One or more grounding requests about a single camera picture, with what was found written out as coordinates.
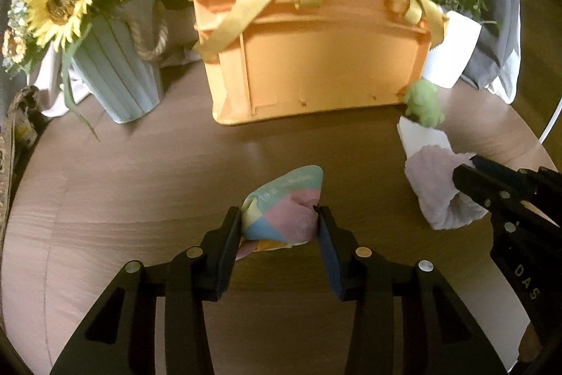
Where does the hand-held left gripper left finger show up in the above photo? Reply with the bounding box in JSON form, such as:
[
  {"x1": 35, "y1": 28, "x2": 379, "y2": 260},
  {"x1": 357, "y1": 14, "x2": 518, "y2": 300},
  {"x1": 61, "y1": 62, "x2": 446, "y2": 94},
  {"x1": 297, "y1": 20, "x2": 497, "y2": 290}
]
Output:
[{"x1": 49, "y1": 206, "x2": 242, "y2": 375}]

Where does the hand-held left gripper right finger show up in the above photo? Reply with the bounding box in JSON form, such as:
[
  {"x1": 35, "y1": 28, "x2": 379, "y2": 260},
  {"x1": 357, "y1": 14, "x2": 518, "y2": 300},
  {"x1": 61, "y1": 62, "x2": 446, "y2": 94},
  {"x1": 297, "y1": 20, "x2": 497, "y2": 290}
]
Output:
[{"x1": 317, "y1": 206, "x2": 505, "y2": 375}]

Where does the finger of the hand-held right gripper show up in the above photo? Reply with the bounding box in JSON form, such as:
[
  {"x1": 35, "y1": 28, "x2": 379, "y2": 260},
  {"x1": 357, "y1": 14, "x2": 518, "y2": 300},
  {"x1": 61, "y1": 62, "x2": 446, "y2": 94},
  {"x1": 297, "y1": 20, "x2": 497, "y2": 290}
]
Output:
[
  {"x1": 471, "y1": 155, "x2": 562, "y2": 201},
  {"x1": 453, "y1": 164, "x2": 537, "y2": 210}
]

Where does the pastel patchwork pouch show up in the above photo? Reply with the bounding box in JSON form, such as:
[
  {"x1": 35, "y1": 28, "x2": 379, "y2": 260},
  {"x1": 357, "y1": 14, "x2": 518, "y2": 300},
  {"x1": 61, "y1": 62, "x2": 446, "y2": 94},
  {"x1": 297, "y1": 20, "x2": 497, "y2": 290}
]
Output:
[{"x1": 236, "y1": 165, "x2": 325, "y2": 262}]

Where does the orange crate with yellow handles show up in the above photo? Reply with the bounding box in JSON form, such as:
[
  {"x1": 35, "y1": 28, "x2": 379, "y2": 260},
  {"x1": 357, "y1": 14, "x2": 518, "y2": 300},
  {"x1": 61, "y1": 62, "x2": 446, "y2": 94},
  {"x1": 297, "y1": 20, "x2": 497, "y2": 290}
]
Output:
[{"x1": 189, "y1": 0, "x2": 451, "y2": 126}]

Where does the white curved strip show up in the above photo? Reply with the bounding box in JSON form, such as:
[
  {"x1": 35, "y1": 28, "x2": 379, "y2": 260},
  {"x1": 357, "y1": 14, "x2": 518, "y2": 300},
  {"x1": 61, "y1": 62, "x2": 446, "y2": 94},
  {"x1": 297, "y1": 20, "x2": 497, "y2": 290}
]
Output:
[{"x1": 539, "y1": 98, "x2": 562, "y2": 144}]

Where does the white folded cloth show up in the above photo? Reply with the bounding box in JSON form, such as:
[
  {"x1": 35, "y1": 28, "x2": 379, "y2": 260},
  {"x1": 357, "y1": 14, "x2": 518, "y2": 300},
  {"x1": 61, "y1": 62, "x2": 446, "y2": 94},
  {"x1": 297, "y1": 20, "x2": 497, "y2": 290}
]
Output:
[{"x1": 396, "y1": 116, "x2": 455, "y2": 158}]

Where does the white sheer curtain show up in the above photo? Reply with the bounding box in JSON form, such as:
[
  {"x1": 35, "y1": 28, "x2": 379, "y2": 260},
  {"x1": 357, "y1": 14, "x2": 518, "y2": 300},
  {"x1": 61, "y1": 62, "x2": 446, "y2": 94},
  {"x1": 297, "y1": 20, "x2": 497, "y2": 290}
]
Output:
[{"x1": 494, "y1": 47, "x2": 522, "y2": 104}]

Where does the green frog plush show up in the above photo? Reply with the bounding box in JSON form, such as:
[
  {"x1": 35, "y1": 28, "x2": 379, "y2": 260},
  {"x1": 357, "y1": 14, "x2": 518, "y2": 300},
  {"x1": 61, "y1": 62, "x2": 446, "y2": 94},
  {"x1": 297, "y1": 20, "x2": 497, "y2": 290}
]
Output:
[{"x1": 403, "y1": 78, "x2": 445, "y2": 128}]

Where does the potted plant in white pot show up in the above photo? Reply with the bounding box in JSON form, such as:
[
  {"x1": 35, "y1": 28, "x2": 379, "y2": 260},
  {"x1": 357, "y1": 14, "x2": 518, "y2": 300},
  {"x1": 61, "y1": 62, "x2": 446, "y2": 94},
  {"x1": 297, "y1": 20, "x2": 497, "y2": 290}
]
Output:
[{"x1": 420, "y1": 0, "x2": 502, "y2": 90}]

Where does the grey ribbed vase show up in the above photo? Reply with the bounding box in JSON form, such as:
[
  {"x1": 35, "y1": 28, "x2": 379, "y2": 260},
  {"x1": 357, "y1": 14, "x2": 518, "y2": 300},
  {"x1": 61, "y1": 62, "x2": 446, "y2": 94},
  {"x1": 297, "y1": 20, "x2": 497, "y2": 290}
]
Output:
[{"x1": 69, "y1": 0, "x2": 170, "y2": 124}]

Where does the small dark yellow box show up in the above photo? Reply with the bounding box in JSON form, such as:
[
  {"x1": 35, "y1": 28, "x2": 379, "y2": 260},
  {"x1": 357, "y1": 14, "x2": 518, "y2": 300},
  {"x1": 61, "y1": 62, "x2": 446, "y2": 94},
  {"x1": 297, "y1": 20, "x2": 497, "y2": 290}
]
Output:
[{"x1": 17, "y1": 118, "x2": 39, "y2": 148}]

